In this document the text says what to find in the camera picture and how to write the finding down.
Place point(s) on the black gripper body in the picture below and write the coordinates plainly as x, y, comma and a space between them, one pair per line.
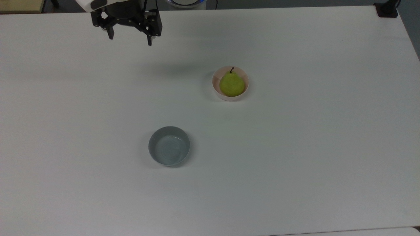
126, 14

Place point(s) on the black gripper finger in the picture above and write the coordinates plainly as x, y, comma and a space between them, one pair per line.
110, 33
149, 40

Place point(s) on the green pear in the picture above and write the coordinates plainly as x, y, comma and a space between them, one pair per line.
232, 84

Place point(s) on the pink bowl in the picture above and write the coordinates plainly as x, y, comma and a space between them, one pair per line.
217, 89

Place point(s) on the grey bowl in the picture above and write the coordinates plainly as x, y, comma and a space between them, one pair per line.
169, 146

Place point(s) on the black stand leg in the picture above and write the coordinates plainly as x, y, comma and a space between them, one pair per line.
55, 3

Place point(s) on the wooden furniture piece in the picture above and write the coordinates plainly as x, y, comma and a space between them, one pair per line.
20, 5

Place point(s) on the black table clamp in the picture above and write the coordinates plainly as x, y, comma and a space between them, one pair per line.
387, 8

